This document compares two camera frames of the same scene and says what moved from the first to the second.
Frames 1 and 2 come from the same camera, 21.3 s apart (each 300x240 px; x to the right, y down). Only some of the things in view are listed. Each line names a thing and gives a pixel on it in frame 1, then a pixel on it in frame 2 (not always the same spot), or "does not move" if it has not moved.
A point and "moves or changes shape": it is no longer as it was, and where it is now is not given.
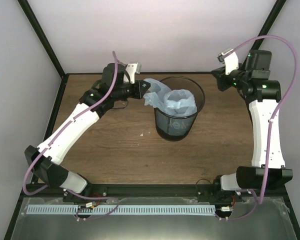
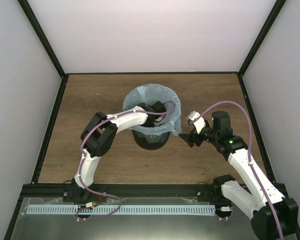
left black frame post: (39, 31) does not move
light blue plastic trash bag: (178, 103) moves or changes shape
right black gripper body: (223, 86) -> (198, 141)
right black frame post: (267, 26) does not move
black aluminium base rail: (163, 190) does not move
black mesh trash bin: (175, 128) -> (151, 142)
